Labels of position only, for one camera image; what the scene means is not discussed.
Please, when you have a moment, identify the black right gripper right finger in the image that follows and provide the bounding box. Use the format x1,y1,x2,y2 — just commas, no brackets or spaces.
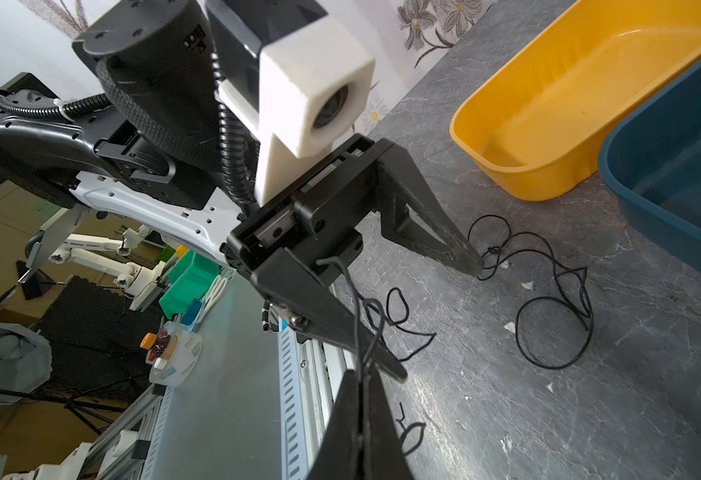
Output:
360,367,413,480

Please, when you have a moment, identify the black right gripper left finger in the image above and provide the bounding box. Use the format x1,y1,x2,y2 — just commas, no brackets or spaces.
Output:
308,370,362,480

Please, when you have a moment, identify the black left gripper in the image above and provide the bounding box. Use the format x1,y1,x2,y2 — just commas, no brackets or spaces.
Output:
224,134,483,382

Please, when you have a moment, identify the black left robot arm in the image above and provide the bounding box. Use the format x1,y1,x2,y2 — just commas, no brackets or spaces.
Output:
0,1,483,381

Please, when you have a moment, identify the green plastic box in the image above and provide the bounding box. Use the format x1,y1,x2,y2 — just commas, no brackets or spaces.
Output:
158,250,220,320

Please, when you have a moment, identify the left yellow plastic bin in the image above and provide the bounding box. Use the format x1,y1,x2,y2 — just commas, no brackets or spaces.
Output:
450,0,701,201

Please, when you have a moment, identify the teal plastic bin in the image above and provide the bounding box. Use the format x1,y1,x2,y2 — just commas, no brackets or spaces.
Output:
598,59,701,273

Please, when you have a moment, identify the white perforated cable duct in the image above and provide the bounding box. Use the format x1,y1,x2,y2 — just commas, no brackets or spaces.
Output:
278,327,310,479

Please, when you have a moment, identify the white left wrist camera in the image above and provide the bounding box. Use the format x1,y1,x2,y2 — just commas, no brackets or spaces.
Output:
204,1,375,206

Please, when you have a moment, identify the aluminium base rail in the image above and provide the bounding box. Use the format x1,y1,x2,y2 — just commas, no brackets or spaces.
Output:
84,323,344,479

